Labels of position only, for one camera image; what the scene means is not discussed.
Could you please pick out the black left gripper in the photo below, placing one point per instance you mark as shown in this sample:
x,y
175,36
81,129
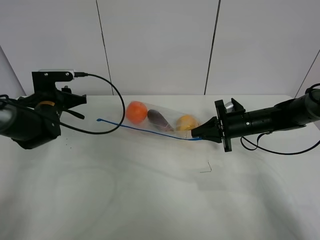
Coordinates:
x,y
46,92

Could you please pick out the purple eggplant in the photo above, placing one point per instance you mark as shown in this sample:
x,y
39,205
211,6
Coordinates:
x,y
158,121

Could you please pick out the yellow pear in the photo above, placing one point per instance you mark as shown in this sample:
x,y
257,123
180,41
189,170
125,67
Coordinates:
x,y
186,123

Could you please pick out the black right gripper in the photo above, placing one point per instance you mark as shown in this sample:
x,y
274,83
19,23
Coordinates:
x,y
231,125

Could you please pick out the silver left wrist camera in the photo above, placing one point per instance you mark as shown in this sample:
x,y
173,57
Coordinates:
x,y
67,73

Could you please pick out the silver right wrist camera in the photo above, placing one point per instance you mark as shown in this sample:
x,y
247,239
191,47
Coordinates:
x,y
229,107

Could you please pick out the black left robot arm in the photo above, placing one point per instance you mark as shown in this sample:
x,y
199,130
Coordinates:
x,y
34,120

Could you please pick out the clear zip bag blue seal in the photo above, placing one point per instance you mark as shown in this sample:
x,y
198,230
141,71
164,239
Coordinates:
x,y
146,127

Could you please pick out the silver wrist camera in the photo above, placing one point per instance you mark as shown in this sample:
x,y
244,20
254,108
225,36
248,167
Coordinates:
x,y
229,107
67,73

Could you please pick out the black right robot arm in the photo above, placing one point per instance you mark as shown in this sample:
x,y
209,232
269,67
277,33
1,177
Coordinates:
x,y
288,115

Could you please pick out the orange fruit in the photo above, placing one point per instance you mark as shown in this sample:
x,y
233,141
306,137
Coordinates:
x,y
136,112

